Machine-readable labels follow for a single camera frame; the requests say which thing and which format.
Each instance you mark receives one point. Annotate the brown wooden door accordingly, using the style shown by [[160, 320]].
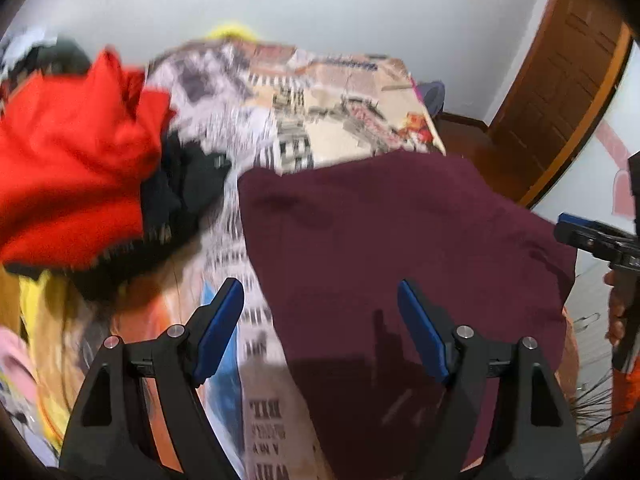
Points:
[[567, 79]]

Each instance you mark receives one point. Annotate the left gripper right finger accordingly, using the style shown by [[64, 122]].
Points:
[[532, 434]]

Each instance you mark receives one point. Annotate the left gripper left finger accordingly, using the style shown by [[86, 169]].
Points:
[[109, 435]]

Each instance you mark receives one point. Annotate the newspaper print bed blanket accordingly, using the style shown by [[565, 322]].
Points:
[[264, 106]]

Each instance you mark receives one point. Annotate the yellow round object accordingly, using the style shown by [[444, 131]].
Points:
[[232, 31]]

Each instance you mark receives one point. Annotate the yellow cloth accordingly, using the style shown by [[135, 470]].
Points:
[[37, 312]]

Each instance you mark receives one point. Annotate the blue grey backpack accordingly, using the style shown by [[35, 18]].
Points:
[[433, 96]]

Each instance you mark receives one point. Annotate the maroon button shirt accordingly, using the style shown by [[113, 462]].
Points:
[[330, 247]]

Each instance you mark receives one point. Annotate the person right hand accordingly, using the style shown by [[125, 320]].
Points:
[[616, 309]]

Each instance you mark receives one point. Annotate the red garment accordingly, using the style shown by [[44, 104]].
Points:
[[75, 150]]

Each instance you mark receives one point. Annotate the black garment pile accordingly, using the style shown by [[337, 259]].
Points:
[[186, 185]]

